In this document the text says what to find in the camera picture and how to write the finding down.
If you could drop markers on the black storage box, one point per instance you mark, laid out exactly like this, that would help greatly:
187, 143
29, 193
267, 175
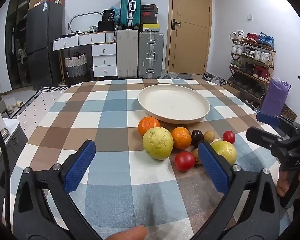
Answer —
106, 26

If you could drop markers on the blue plastic bag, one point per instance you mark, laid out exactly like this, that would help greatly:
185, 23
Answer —
115, 11

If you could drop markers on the yellow-green guava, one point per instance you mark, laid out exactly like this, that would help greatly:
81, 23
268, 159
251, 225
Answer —
157, 143
226, 151

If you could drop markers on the patterned brown box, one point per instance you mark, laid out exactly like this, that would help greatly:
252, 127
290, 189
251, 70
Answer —
290, 112

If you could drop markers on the black and red shoe box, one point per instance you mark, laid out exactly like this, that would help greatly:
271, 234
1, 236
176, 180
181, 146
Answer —
149, 10

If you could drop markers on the silver suitcase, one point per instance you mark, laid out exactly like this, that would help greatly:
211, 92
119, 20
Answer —
151, 55

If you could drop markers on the yellow and black shoe box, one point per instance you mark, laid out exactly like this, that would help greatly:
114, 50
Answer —
151, 27

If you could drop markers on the shoe rack with shoes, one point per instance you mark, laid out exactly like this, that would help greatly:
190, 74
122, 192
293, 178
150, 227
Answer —
255, 55

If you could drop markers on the dark grey refrigerator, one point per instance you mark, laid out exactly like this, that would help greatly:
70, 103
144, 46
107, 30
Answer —
43, 42

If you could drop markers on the person's right hand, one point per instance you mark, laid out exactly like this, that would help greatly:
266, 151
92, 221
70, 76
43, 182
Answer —
282, 183

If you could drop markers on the white wall switch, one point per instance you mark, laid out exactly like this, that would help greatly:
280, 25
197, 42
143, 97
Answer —
250, 17

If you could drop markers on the person's left hand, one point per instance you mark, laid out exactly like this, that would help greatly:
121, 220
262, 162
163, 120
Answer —
130, 233

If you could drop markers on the black printed bag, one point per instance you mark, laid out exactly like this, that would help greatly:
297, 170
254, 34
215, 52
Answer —
108, 15

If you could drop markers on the red tomato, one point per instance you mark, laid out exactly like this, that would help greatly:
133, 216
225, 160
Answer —
184, 161
229, 137

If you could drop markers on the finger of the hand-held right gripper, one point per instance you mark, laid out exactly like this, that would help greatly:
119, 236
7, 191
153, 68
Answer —
267, 119
265, 137

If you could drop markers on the purple paper bag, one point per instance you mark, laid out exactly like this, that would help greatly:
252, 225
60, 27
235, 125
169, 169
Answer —
275, 100

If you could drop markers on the grey wicker basket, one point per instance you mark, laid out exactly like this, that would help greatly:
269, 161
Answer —
75, 66

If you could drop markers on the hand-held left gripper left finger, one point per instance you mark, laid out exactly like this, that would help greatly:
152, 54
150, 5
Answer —
80, 166

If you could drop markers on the cream round plate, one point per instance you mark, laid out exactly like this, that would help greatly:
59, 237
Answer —
173, 102

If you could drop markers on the beige slippers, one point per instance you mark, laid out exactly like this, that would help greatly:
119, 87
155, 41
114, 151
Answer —
15, 106

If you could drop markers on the white drawer desk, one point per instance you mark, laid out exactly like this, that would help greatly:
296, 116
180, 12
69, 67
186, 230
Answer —
103, 60

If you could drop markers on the teal suitcase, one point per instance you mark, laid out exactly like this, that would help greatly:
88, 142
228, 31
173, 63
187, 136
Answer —
130, 8

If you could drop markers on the wooden door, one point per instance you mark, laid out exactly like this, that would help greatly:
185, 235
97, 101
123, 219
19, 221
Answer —
190, 42

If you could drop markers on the orange mandarin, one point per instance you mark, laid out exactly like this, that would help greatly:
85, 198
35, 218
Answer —
181, 138
148, 126

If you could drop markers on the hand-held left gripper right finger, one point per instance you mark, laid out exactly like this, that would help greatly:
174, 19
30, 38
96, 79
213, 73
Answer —
213, 167

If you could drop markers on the white dotted rug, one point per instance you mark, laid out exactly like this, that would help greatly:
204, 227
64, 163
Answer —
37, 105

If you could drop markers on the wooden shoe rack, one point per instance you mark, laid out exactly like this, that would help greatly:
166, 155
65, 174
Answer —
272, 55

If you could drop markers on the dark glass wardrobe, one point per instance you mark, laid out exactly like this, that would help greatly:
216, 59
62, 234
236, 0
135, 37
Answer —
17, 42

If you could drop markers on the grey white sneakers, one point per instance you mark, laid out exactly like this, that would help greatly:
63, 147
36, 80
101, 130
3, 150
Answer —
213, 78

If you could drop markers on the beige suitcase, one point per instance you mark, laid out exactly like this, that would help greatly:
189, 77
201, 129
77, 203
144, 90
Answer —
127, 53

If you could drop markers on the tan round longan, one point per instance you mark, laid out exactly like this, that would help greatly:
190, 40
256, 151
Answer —
209, 136
196, 157

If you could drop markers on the oval grey frame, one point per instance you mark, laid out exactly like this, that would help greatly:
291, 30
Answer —
76, 17

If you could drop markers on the grey slippers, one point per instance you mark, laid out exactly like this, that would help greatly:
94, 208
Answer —
176, 76

